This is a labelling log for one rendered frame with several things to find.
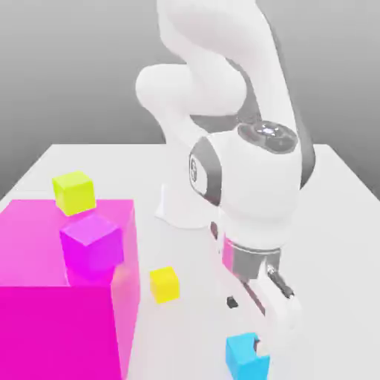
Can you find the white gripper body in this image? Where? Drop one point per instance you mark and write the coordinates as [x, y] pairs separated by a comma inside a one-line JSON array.
[[282, 311]]

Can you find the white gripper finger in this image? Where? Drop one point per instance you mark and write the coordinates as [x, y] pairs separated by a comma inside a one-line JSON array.
[[259, 346]]

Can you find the small blue cube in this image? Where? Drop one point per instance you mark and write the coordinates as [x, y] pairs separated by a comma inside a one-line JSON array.
[[242, 357]]

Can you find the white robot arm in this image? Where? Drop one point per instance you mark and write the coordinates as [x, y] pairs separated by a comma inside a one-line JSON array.
[[255, 178]]

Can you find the small yellow cube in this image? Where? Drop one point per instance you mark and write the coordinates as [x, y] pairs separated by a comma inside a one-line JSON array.
[[164, 285]]

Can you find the small purple cube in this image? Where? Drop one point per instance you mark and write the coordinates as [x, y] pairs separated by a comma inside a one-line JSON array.
[[92, 249]]

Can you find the small lime green cube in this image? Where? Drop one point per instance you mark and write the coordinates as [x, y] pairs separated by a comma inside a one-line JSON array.
[[74, 193]]

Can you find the large magenta box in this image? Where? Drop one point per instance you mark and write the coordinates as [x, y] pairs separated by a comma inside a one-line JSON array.
[[53, 329]]

